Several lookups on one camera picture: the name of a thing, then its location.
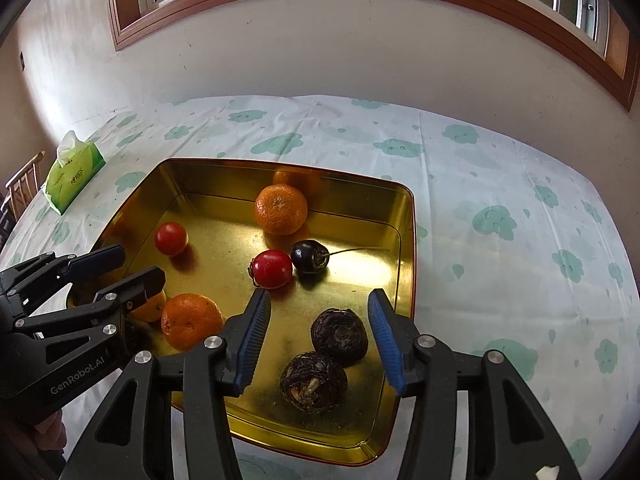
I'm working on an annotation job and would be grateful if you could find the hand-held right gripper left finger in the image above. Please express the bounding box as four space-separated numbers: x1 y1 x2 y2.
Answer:
60 288 272 480

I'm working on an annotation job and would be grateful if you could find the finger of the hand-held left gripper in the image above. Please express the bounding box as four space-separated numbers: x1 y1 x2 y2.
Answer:
0 245 126 311
10 266 167 342

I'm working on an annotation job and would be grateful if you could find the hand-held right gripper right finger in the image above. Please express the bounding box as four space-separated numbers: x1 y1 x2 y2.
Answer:
367 288 583 480

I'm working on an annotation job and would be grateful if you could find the small orange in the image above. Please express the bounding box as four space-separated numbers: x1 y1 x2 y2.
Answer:
131 290 168 323
160 293 226 352

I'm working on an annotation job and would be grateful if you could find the dark water chestnut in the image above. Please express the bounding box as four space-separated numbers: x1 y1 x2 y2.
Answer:
310 308 369 362
279 351 348 414

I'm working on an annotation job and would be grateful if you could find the red cherry tomato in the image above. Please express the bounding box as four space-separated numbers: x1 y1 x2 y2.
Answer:
154 222 189 257

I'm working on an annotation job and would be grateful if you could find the red tomato with calyx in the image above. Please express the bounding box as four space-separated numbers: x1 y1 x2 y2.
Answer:
247 249 294 290

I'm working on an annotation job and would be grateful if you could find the red tin box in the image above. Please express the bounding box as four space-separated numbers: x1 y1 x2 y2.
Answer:
65 158 417 467

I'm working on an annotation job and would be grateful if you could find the dark cherry with stem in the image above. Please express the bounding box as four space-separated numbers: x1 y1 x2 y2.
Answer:
290 239 391 275

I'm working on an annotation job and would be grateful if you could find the large rough mandarin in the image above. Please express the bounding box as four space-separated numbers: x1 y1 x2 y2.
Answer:
255 183 309 236

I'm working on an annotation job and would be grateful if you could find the person's left hand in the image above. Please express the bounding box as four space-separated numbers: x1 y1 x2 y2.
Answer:
32 407 67 453

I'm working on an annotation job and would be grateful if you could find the green tissue pack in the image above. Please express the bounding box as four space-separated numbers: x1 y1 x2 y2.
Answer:
41 130 107 216

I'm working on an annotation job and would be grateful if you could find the black chair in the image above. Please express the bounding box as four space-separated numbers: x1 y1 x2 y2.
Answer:
0 195 13 246

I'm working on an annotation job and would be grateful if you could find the wooden chair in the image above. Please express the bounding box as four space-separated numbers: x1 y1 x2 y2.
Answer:
0 150 45 221

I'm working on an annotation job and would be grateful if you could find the wooden framed window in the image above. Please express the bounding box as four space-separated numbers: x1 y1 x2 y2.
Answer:
105 0 640 113

